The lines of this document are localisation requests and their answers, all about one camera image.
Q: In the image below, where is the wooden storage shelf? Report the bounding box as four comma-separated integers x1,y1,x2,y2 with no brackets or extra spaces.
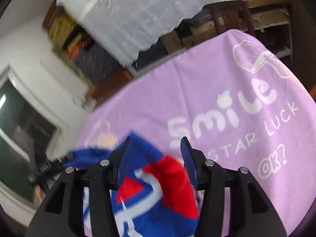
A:
42,0,133,105

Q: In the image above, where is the blue patterned hooded jacket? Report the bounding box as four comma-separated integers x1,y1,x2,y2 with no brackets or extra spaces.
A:
63,132,200,237

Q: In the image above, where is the window with white frame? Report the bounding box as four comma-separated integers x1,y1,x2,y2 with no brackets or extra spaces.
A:
1,65,68,226

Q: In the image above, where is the purple smile blanket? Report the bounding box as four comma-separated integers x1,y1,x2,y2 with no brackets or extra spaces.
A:
76,29,315,234

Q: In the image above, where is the person's left hand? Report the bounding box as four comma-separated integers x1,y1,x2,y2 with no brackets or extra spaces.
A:
35,185,46,203

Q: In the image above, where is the white lace curtain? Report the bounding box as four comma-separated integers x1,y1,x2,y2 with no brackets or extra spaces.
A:
56,0,231,66

